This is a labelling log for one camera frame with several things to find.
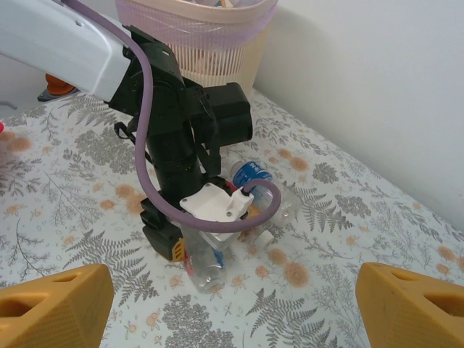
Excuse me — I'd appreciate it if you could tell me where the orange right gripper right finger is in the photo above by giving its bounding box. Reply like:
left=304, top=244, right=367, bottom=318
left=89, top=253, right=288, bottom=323
left=355, top=262, right=464, bottom=348

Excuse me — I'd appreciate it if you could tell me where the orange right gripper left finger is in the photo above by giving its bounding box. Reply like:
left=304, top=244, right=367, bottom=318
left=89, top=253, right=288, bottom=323
left=0, top=263, right=114, bottom=348

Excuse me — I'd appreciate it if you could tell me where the clear bottle blue white label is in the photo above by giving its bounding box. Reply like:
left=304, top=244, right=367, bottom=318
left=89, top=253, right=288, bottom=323
left=228, top=157, right=304, bottom=224

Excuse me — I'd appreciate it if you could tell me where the floral table cloth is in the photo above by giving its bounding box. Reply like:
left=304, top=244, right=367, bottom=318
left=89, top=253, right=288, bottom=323
left=0, top=88, right=464, bottom=348

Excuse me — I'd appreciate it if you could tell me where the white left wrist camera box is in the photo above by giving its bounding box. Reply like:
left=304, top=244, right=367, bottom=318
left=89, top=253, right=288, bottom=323
left=180, top=183, right=254, bottom=251

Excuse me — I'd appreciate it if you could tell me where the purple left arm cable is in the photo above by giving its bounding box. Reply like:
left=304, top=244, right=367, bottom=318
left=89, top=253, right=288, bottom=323
left=65, top=0, right=283, bottom=233

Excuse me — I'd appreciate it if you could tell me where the beige bin with pink liner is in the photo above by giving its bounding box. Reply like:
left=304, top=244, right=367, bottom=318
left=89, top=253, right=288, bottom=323
left=115, top=0, right=279, bottom=99

